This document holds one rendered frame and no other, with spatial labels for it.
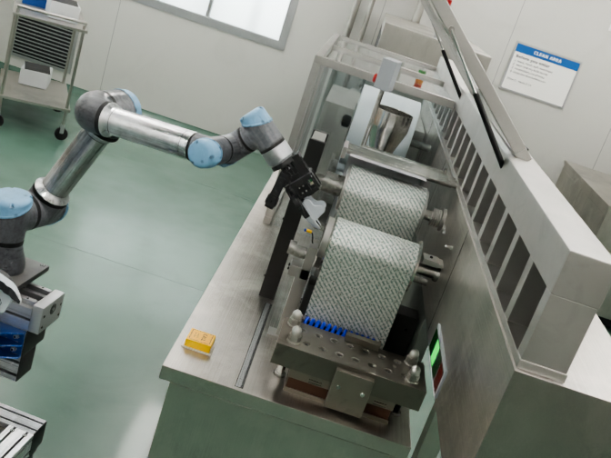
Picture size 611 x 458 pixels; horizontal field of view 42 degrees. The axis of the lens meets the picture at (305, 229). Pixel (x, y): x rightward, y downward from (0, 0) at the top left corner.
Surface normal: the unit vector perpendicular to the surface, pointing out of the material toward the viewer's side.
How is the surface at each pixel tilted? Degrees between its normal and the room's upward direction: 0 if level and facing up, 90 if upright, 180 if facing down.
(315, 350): 0
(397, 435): 0
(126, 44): 90
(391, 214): 92
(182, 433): 90
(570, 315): 90
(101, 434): 0
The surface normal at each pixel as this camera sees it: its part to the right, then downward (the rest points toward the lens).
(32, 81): 0.17, 0.38
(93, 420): 0.30, -0.90
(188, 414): -0.10, 0.30
